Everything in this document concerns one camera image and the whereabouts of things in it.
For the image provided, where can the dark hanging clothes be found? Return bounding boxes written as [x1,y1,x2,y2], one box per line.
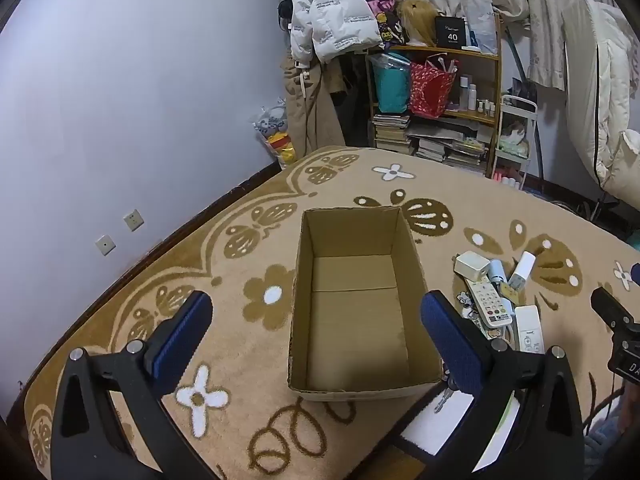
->
[325,52,373,148]

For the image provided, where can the white charger adapter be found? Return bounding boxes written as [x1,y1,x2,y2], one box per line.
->
[454,251,491,281]

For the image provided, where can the light blue handheld fan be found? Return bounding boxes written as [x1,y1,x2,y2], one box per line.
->
[487,259,508,291]

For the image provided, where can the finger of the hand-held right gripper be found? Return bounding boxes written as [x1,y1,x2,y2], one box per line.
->
[591,287,636,333]

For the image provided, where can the teal bag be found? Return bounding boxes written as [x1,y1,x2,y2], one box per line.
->
[372,55,413,115]

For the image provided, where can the stack of books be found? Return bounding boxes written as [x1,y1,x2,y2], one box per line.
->
[372,114,493,176]

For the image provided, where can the wooden shelf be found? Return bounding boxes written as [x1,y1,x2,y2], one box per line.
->
[365,12,505,178]

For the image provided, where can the red patterned bag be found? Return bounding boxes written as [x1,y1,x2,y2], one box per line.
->
[409,57,458,120]

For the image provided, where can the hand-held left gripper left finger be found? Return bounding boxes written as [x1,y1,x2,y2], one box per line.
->
[50,290,221,480]

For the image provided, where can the beige floral carpet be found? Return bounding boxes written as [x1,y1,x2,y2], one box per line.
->
[20,145,640,480]

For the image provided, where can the bunch of keys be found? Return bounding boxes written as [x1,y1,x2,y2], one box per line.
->
[432,370,458,415]

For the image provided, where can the beige hanging trousers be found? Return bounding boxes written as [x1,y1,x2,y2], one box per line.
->
[282,55,346,158]

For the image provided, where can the white remote with coloured buttons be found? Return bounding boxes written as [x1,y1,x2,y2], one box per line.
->
[465,279,516,330]

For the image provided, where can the blonde wig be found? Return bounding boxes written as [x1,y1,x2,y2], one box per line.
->
[395,0,448,48]

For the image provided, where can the white plastic bag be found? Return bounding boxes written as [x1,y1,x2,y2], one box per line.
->
[460,0,501,55]

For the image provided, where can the white puffer jacket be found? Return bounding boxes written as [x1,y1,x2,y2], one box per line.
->
[280,0,386,68]

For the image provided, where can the cardboard box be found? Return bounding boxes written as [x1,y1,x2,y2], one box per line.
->
[287,206,445,403]

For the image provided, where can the plain white remote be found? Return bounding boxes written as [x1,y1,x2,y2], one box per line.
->
[514,305,546,356]

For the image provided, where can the white small bottle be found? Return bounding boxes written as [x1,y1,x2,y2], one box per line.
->
[507,251,536,288]

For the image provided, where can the black box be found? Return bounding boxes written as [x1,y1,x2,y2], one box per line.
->
[434,15,468,50]

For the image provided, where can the cream duvet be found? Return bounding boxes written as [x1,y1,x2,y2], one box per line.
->
[560,0,640,206]

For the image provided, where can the black stand legs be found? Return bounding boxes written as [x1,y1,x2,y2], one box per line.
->
[580,190,621,223]

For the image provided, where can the white rolling cart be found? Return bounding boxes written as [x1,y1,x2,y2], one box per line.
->
[492,94,540,191]

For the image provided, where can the row of white bottles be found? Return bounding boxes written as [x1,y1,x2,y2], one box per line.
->
[457,74,496,116]

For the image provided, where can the black cartoon print bag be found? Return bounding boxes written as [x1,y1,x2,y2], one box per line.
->
[362,0,408,46]

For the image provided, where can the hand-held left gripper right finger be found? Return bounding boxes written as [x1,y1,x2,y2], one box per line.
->
[421,289,586,480]

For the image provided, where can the bag of plush toys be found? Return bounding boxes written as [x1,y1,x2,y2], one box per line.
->
[252,100,298,168]

